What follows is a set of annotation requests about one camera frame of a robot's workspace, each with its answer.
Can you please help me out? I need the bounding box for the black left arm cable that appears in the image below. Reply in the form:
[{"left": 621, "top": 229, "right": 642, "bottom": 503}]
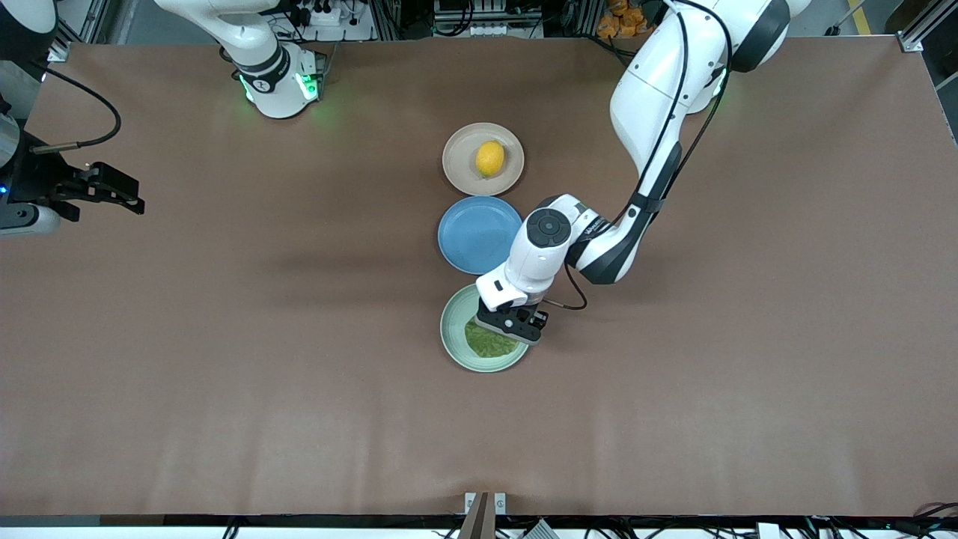
[{"left": 543, "top": 0, "right": 733, "bottom": 311}]

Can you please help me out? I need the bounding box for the brown table cover sheet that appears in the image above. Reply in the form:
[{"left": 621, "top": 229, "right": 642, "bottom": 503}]
[{"left": 0, "top": 37, "right": 958, "bottom": 517}]

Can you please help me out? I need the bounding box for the beige round plate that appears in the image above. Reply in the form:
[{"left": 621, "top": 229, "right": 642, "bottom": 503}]
[{"left": 442, "top": 123, "right": 525, "bottom": 197}]

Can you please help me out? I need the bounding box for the green lettuce leaf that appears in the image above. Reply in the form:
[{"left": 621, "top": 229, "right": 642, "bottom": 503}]
[{"left": 464, "top": 320, "right": 521, "bottom": 358}]

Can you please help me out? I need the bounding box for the white power strip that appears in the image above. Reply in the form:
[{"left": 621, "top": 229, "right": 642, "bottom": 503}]
[{"left": 296, "top": 0, "right": 353, "bottom": 27}]

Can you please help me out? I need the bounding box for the bag of orange items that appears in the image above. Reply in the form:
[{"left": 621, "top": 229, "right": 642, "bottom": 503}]
[{"left": 597, "top": 0, "right": 659, "bottom": 38}]

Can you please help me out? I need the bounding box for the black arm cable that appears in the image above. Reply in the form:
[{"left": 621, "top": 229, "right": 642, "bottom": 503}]
[
  {"left": 30, "top": 66, "right": 122, "bottom": 156},
  {"left": 543, "top": 0, "right": 733, "bottom": 311}
]

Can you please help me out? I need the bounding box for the camera mounting post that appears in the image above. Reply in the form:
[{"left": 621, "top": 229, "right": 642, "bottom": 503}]
[{"left": 458, "top": 492, "right": 507, "bottom": 539}]

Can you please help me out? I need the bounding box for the yellow lemon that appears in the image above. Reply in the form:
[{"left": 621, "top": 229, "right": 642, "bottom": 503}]
[{"left": 475, "top": 140, "right": 506, "bottom": 179}]

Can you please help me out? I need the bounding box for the blue round plate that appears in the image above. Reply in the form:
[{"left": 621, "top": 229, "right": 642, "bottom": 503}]
[{"left": 438, "top": 196, "right": 523, "bottom": 275}]

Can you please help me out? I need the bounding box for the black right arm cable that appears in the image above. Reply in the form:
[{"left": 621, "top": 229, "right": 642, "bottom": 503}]
[{"left": 30, "top": 66, "right": 122, "bottom": 156}]

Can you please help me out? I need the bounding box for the aluminium frame profile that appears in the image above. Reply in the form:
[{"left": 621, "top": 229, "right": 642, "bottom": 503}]
[
  {"left": 372, "top": 0, "right": 405, "bottom": 42},
  {"left": 560, "top": 0, "right": 599, "bottom": 37},
  {"left": 898, "top": 0, "right": 958, "bottom": 53},
  {"left": 46, "top": 0, "right": 113, "bottom": 62}
]

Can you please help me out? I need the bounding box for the pale green round plate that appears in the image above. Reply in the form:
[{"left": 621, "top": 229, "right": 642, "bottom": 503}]
[{"left": 440, "top": 283, "right": 531, "bottom": 374}]

